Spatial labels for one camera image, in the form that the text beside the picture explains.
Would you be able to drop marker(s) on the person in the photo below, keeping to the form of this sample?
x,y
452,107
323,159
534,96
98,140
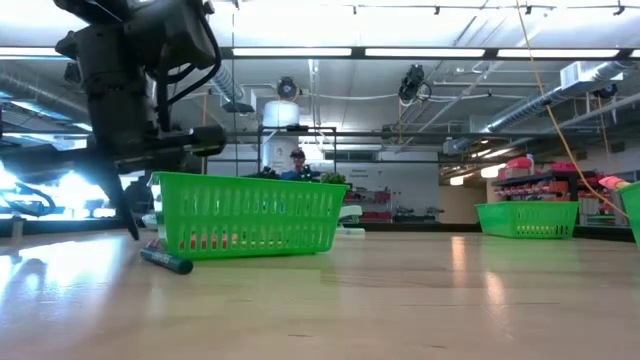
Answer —
x,y
299,174

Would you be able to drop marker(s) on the silver flexible duct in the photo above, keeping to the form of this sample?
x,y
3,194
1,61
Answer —
x,y
227,82

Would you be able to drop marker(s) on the dark green crayon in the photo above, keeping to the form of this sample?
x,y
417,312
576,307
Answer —
x,y
167,261

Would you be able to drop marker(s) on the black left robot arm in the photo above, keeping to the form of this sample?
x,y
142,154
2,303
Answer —
x,y
165,35

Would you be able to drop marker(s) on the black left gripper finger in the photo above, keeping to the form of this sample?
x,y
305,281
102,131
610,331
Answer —
x,y
117,200
140,192

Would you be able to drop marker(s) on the white cylinder tank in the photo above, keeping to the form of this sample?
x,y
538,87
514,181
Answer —
x,y
280,150

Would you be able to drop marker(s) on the mint green stapler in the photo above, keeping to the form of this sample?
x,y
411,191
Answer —
x,y
351,211

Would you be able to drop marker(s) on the green plastic bin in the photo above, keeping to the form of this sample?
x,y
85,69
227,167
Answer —
x,y
634,215
527,220
250,215

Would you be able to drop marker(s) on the low shelf with red boxes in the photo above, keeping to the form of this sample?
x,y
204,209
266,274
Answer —
x,y
380,200

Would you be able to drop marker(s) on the small green plant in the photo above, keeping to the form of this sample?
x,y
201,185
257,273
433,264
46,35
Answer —
x,y
334,178

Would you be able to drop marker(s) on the black overhead frame beam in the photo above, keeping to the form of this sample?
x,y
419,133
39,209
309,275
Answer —
x,y
357,52

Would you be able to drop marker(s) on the silver ceiling duct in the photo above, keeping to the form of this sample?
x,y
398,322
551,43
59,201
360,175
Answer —
x,y
550,97

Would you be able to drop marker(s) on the white air box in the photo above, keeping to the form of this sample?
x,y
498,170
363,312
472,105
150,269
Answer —
x,y
580,75

